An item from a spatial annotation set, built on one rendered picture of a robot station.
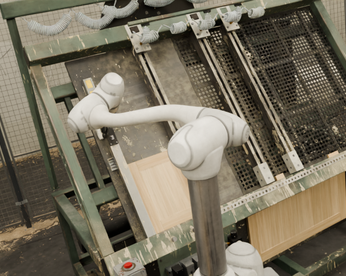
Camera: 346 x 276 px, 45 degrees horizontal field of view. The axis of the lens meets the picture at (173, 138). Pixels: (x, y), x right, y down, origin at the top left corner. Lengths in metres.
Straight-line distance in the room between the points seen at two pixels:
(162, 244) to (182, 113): 0.93
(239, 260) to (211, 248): 0.23
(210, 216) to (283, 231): 1.71
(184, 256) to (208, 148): 1.13
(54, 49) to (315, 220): 2.14
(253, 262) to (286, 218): 1.40
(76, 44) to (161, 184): 0.92
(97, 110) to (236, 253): 0.77
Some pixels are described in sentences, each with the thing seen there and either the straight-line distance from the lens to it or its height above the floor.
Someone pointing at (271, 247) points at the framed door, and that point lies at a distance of 3.08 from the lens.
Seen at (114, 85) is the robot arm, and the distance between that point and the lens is 1.73.
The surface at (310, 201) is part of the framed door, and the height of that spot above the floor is 0.53.
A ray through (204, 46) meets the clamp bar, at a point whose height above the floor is 1.72.
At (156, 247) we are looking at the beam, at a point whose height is 0.85.
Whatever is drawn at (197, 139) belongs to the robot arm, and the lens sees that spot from 1.28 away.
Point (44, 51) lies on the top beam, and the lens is 2.46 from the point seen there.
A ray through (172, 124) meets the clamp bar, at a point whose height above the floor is 1.36.
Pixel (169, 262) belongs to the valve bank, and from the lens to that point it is 2.31.
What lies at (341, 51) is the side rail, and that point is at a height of 1.46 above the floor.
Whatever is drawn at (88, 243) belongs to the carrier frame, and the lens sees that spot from 2.60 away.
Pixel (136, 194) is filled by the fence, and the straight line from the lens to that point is 2.29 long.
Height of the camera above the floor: 2.06
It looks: 18 degrees down
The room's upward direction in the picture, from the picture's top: 11 degrees counter-clockwise
